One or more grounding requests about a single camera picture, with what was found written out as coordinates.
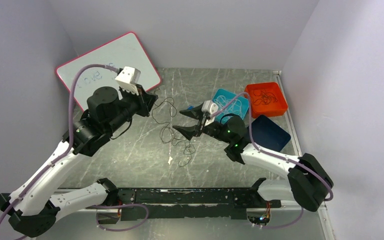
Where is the pink framed whiteboard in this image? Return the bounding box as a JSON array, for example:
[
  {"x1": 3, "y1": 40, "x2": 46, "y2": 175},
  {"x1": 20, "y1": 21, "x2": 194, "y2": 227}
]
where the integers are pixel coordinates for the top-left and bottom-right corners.
[{"x1": 55, "y1": 31, "x2": 163, "y2": 112}]

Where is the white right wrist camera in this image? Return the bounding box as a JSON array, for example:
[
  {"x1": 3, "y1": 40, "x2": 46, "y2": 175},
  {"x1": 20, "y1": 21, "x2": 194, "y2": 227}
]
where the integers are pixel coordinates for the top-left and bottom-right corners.
[{"x1": 201, "y1": 100, "x2": 219, "y2": 119}]

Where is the orange plastic bin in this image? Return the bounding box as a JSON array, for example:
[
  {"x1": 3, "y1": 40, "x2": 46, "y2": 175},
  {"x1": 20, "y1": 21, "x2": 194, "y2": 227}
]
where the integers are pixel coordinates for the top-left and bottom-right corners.
[{"x1": 245, "y1": 82, "x2": 289, "y2": 119}]

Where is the dark blue plastic bin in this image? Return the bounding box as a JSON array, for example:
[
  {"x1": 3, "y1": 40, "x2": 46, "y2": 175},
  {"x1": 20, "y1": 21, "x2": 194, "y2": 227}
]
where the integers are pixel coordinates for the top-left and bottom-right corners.
[{"x1": 251, "y1": 115, "x2": 291, "y2": 152}]

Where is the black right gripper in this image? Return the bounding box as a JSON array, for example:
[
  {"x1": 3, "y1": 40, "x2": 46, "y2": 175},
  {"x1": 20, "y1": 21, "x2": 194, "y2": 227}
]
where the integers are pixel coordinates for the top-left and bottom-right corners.
[{"x1": 173, "y1": 103, "x2": 232, "y2": 144}]

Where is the white cable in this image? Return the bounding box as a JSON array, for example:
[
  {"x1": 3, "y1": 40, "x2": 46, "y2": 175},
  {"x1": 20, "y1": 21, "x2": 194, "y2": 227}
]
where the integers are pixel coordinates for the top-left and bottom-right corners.
[{"x1": 217, "y1": 94, "x2": 248, "y2": 117}]

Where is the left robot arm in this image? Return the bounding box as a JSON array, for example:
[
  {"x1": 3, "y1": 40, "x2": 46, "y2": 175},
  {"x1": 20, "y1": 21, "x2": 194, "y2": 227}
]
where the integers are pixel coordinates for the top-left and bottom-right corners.
[{"x1": 0, "y1": 84, "x2": 158, "y2": 238}]

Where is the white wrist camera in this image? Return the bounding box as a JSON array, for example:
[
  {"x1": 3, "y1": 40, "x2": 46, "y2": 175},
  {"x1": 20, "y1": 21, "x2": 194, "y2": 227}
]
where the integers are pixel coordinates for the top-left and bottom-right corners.
[
  {"x1": 115, "y1": 66, "x2": 141, "y2": 95},
  {"x1": 201, "y1": 100, "x2": 219, "y2": 119}
]

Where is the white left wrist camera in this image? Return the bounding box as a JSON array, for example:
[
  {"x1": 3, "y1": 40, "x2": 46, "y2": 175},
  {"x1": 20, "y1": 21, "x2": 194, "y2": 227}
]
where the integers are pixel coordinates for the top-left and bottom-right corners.
[{"x1": 115, "y1": 66, "x2": 141, "y2": 95}]

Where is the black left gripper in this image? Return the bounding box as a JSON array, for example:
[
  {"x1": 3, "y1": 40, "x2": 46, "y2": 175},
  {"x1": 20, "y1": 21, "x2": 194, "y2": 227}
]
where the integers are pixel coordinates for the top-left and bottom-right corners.
[{"x1": 105, "y1": 82, "x2": 159, "y2": 133}]

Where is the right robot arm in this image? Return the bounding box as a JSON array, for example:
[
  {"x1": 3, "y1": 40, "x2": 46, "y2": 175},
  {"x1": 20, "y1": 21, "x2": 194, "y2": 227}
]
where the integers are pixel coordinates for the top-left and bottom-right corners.
[{"x1": 173, "y1": 100, "x2": 334, "y2": 212}]

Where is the light blue plastic bin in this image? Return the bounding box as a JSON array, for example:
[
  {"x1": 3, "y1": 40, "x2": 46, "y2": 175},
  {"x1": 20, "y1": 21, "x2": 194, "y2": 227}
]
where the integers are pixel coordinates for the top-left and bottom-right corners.
[{"x1": 212, "y1": 88, "x2": 249, "y2": 124}]

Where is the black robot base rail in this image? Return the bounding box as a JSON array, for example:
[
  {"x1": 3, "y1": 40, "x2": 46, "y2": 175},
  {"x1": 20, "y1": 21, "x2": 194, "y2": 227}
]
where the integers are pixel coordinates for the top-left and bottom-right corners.
[{"x1": 102, "y1": 187, "x2": 282, "y2": 221}]

